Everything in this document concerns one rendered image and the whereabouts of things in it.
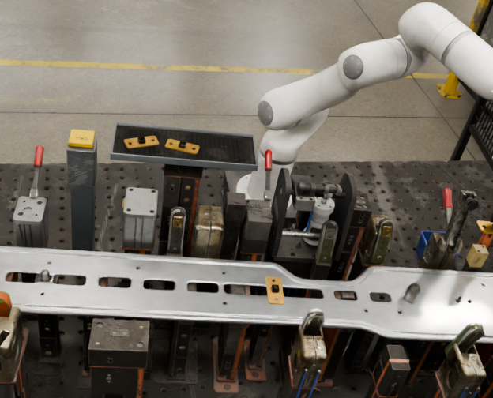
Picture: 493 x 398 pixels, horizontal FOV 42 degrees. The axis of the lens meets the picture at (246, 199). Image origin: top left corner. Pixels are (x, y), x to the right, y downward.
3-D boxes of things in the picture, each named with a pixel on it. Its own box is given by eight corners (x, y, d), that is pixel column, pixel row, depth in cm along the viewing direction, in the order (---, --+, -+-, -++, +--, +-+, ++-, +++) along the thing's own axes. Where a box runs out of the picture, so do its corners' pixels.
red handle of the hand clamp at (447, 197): (444, 245, 166) (441, 186, 171) (440, 246, 168) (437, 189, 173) (460, 245, 167) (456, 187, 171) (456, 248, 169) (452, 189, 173)
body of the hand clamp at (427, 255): (397, 332, 190) (438, 248, 167) (393, 314, 195) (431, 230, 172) (417, 333, 190) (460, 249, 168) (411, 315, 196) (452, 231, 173)
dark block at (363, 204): (317, 315, 190) (354, 208, 163) (314, 297, 195) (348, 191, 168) (333, 316, 191) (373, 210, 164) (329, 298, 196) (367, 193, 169)
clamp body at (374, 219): (334, 328, 187) (369, 237, 164) (328, 298, 196) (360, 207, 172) (364, 330, 189) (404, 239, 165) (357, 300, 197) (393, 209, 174)
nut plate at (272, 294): (284, 304, 151) (285, 301, 151) (269, 303, 151) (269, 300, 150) (280, 278, 158) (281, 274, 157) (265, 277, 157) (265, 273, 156)
